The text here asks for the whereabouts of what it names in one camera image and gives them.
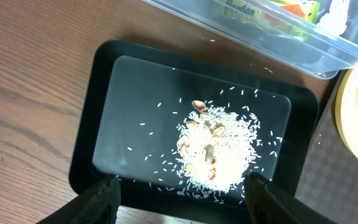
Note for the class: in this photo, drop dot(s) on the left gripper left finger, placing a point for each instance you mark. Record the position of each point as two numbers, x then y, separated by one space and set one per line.
96 205

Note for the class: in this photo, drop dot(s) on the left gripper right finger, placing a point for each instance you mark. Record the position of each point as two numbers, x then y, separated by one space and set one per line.
268 203

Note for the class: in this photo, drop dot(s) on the rice and nutshell pile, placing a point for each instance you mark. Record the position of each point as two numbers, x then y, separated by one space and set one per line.
198 135

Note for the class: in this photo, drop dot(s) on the green snack wrapper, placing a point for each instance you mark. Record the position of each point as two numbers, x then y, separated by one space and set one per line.
250 15

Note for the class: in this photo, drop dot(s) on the small white tissue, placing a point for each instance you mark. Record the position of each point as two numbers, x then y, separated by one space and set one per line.
335 20

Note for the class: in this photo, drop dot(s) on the black waste tray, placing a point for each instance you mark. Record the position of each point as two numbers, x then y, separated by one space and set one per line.
100 146

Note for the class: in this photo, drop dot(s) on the brown serving tray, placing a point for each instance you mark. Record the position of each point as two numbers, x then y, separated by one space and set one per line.
329 181

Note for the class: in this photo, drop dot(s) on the clear plastic bin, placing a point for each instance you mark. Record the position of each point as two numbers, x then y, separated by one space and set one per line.
322 55

